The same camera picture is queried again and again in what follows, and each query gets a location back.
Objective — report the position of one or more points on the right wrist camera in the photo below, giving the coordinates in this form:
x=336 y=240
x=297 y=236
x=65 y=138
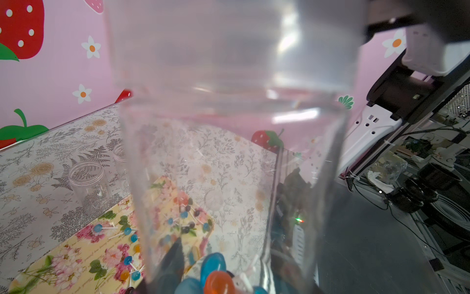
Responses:
x=428 y=54

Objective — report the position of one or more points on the floral yellow tray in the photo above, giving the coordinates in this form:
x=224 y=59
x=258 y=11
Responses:
x=95 y=260

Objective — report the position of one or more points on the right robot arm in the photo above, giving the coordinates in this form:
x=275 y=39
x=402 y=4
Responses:
x=400 y=96

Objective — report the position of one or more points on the clear candy jar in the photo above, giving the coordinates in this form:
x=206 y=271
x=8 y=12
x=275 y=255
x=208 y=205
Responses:
x=263 y=169
x=120 y=162
x=89 y=184

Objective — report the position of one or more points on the poured candies on tray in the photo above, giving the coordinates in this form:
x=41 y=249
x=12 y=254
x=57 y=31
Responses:
x=180 y=230

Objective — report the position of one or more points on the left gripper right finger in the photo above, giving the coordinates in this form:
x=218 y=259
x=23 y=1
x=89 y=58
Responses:
x=289 y=276

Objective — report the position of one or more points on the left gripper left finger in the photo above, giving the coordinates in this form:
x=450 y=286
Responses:
x=170 y=271

